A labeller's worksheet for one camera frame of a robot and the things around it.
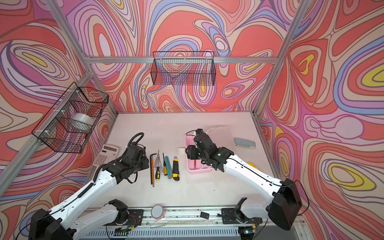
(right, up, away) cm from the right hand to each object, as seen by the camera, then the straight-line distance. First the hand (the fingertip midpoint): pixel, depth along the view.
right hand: (191, 153), depth 78 cm
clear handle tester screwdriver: (-18, -10, +11) cm, 24 cm away
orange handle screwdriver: (-16, -10, +11) cm, 22 cm away
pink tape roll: (-16, -27, -7) cm, 32 cm away
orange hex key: (-23, -12, +10) cm, 28 cm away
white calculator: (-53, -2, +16) cm, 56 cm away
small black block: (+7, -30, -4) cm, 31 cm away
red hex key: (+2, -9, +13) cm, 16 cm away
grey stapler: (+36, +3, +21) cm, 42 cm away
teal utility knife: (-13, -11, +10) cm, 20 cm away
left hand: (-24, -4, +4) cm, 25 cm away
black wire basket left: (-58, +16, -9) cm, 60 cm away
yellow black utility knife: (-9, -11, +10) cm, 18 cm away
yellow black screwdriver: (-20, -13, +9) cm, 25 cm away
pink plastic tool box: (+5, -9, +6) cm, 12 cm away
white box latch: (-6, -1, +13) cm, 14 cm away
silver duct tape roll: (-52, +17, -8) cm, 55 cm away
